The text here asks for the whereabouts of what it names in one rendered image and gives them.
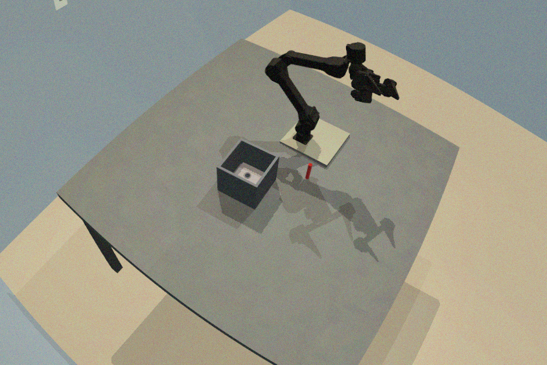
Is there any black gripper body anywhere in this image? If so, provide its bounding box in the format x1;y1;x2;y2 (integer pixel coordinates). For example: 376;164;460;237
351;67;397;96

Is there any dark grey flat panel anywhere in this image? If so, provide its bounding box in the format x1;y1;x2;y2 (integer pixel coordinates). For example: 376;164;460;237
216;138;279;209

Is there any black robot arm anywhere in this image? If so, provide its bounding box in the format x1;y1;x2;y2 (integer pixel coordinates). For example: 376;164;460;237
264;42;372;145

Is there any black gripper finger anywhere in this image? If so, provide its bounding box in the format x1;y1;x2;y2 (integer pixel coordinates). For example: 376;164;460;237
358;74;382;95
384;82;399;100

